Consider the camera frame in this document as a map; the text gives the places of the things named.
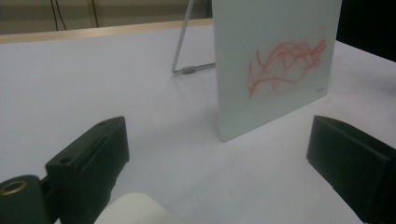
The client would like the white table mat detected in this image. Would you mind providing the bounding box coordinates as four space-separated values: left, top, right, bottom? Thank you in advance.
0 24 396 224

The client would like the pale green glass whiteboard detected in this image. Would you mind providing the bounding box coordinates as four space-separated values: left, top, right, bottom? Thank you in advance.
211 0 343 143

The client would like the black wall cable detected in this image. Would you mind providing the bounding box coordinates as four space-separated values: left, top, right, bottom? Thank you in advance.
49 0 60 32
55 0 68 32

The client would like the wooden table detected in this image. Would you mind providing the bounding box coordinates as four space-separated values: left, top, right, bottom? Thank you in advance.
0 18 214 45

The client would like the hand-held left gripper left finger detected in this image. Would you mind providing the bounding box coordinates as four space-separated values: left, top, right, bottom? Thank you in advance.
45 116 130 224

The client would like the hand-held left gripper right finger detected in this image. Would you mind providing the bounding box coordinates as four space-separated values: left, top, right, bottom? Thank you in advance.
306 115 396 224

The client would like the metal whiteboard stand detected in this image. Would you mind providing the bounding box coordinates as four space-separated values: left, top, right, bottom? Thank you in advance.
171 0 217 76

